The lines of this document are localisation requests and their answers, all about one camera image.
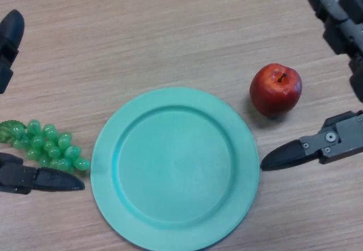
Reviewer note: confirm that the teal round plate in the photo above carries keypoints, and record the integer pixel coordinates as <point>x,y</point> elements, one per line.
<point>175,171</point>

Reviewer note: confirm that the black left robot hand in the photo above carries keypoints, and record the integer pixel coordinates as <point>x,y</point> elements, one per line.
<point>11,35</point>

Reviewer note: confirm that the green grapes bunch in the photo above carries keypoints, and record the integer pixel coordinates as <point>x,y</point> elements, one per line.
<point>51,146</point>

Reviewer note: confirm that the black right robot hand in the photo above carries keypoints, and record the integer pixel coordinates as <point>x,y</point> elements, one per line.
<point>340,143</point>

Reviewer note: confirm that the red apple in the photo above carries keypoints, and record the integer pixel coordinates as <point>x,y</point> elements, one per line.
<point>273,92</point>

